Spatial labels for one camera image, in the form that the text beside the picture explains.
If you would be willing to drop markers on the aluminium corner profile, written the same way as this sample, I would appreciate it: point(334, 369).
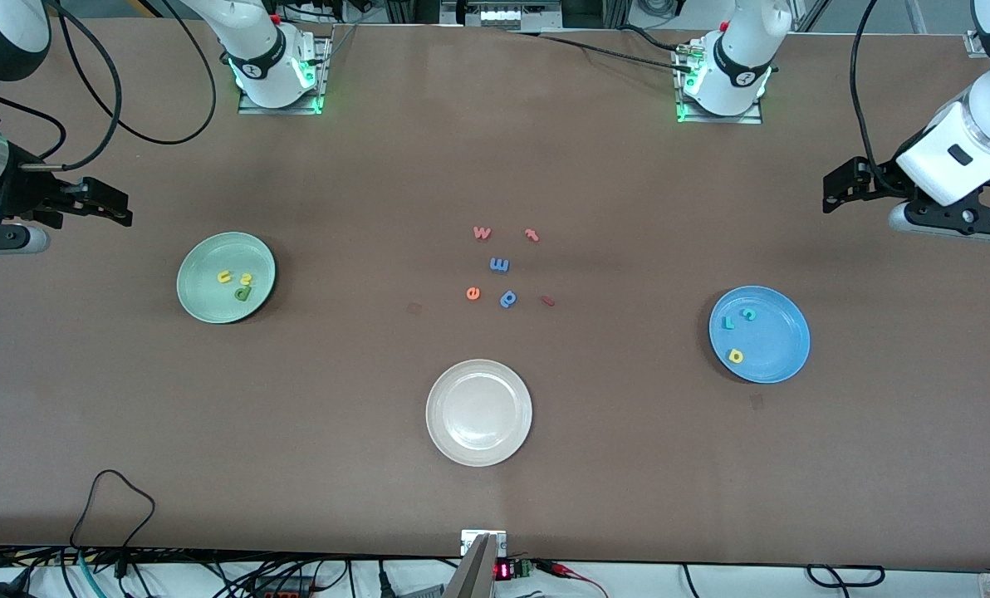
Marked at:
point(972, 43)

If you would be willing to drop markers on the pink letter w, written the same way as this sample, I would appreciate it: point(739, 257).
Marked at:
point(482, 233)

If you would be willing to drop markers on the green terminal board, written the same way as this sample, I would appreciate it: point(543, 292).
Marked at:
point(524, 569)

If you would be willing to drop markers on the green plate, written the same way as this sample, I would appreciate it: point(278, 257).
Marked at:
point(204, 291)

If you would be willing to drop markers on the green letter p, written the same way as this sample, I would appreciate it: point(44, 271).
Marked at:
point(242, 293)

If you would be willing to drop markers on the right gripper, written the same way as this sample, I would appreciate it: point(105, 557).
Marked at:
point(23, 193)

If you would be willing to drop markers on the blue letter p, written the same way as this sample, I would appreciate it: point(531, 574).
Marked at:
point(508, 298)

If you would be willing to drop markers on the white marker tag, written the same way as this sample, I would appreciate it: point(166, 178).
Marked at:
point(467, 541)

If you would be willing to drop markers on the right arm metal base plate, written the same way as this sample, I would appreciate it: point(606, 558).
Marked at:
point(279, 110)

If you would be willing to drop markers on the white plate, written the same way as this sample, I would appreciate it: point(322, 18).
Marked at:
point(478, 413)

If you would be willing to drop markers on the black power strip red switches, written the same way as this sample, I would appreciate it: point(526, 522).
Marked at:
point(283, 591)

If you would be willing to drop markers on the grey camera mount bar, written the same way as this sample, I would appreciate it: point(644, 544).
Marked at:
point(474, 573)

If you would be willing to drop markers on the grey box with white sockets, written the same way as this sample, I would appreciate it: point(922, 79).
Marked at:
point(499, 15)

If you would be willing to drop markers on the blue letter m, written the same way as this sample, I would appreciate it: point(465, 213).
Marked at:
point(499, 264)

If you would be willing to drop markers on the blue plate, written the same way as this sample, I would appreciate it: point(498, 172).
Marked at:
point(773, 336)

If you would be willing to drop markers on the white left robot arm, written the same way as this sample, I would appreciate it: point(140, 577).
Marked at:
point(740, 75)

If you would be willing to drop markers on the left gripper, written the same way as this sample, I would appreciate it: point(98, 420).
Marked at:
point(879, 182)

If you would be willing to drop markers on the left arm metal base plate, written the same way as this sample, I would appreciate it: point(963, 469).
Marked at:
point(719, 120)

